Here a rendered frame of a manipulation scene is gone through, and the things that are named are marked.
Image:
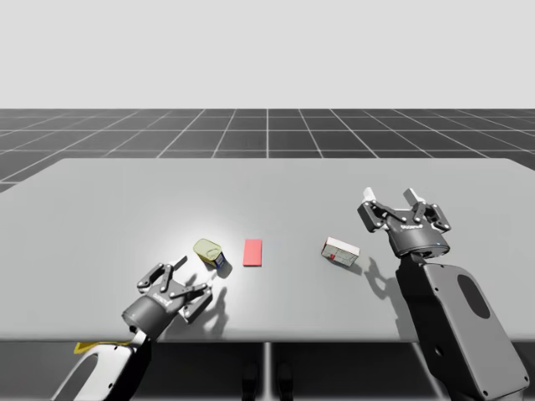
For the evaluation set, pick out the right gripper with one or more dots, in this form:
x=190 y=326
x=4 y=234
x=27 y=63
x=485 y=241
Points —
x=416 y=237

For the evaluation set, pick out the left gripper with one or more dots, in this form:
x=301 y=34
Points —
x=151 y=310

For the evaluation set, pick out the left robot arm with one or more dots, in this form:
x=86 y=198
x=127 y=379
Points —
x=109 y=367

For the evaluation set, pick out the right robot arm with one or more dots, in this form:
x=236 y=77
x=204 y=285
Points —
x=462 y=330

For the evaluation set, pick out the green and blue rectangular can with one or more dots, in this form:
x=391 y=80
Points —
x=211 y=251

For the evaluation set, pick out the red and white carton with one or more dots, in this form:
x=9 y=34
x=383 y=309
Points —
x=340 y=252

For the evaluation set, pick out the pink pad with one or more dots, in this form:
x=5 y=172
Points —
x=253 y=252

